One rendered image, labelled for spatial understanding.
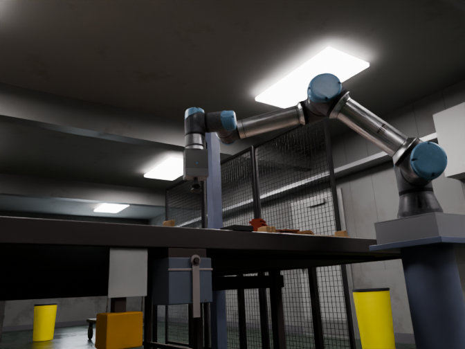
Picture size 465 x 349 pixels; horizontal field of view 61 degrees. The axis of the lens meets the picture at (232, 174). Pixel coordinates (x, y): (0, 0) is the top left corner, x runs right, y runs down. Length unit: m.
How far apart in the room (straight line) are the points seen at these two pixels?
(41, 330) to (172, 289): 7.50
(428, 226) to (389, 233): 0.15
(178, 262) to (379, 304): 3.88
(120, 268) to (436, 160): 1.02
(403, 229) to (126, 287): 0.95
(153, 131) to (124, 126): 0.38
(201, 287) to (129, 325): 0.22
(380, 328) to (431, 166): 3.56
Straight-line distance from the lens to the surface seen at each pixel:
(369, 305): 4.80
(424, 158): 1.40
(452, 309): 1.49
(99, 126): 5.08
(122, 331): 1.02
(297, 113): 1.58
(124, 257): 1.05
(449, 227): 1.50
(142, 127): 5.26
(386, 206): 5.80
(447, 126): 5.18
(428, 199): 1.53
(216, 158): 3.75
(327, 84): 1.45
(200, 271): 1.11
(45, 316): 8.49
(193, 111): 1.49
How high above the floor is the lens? 0.74
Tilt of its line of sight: 16 degrees up
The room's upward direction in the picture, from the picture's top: 3 degrees counter-clockwise
